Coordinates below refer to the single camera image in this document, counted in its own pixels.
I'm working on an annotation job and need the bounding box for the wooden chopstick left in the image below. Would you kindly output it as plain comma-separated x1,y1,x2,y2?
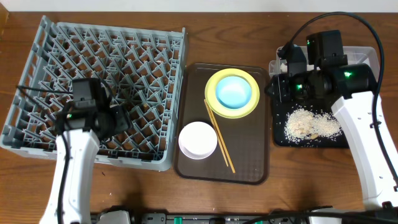
203,99,229,167

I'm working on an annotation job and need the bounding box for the wooden chopstick right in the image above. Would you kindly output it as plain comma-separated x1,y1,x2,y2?
203,99,236,174

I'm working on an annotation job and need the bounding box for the spilled rice pile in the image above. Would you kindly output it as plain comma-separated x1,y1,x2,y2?
284,108,343,143

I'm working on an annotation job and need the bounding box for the yellow round plate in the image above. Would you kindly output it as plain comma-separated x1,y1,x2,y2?
205,68,260,119

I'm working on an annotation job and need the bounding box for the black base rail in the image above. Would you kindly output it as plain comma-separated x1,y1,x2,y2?
90,203,312,224

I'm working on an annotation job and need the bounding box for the grey plastic dishwasher rack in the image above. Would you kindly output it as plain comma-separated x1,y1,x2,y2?
1,17,188,171

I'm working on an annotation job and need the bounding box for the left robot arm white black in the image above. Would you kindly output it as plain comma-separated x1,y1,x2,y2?
40,78,132,223

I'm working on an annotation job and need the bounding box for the black rectangular tray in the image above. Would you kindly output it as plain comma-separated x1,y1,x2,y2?
272,100,348,148

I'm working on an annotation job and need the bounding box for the wooden chopstick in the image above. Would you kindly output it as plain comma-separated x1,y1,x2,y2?
203,99,229,167
203,99,236,174

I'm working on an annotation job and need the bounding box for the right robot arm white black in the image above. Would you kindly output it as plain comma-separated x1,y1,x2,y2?
265,30,397,210

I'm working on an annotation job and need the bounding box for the clear plastic waste bin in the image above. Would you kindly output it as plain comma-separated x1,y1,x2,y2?
271,46,379,100

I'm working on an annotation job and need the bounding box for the light blue bowl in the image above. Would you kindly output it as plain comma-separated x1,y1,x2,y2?
216,76,252,109

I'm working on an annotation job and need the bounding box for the pink white small plate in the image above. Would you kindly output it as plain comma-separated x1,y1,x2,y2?
178,121,218,160

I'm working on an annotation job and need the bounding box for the brown plastic serving tray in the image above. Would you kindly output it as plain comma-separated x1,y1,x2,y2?
174,63,271,185

